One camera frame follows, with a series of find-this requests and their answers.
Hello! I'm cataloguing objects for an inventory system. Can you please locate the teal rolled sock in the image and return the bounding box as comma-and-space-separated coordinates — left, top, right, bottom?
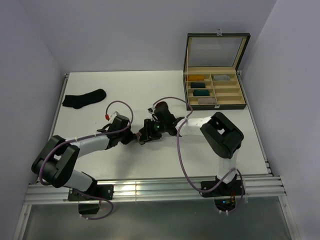
193, 89, 210, 97

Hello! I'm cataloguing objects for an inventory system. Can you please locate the dark rolled sock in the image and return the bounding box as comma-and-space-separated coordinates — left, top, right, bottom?
190, 82, 206, 89

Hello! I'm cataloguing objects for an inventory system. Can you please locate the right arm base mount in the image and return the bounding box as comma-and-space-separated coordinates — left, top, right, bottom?
200, 179, 246, 214

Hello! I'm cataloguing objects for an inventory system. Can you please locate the black sock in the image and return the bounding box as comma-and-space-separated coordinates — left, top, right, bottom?
62, 88, 107, 110

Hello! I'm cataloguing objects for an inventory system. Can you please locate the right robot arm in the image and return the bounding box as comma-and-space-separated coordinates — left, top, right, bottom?
136, 106, 244, 195

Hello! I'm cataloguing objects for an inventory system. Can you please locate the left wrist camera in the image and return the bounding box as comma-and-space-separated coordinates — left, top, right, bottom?
97, 111, 119, 133

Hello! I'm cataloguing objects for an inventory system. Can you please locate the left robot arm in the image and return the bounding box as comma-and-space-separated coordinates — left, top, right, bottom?
31, 114, 135, 200

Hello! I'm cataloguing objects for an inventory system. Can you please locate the orange rolled sock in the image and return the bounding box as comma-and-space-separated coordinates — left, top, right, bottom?
187, 75, 205, 82

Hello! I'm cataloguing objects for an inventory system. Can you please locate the pink-grey rolled sock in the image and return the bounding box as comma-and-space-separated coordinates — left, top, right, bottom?
198, 97, 217, 105

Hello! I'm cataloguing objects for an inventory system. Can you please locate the light grey rolled sock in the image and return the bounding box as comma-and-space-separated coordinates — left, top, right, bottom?
213, 74, 231, 81

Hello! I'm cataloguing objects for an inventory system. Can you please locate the aluminium frame rail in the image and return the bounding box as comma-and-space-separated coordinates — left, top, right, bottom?
13, 72, 302, 240

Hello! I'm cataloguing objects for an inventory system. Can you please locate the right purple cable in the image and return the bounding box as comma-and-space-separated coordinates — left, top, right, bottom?
151, 96, 245, 216

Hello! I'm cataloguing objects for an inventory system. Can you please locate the brown striped sock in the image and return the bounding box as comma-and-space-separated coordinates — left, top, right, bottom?
134, 101, 169, 146

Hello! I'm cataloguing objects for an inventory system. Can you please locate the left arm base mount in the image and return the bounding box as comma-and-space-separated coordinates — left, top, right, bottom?
67, 184, 114, 221

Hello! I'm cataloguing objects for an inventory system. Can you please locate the black compartment storage box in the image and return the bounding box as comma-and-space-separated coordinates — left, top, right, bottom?
183, 32, 251, 111

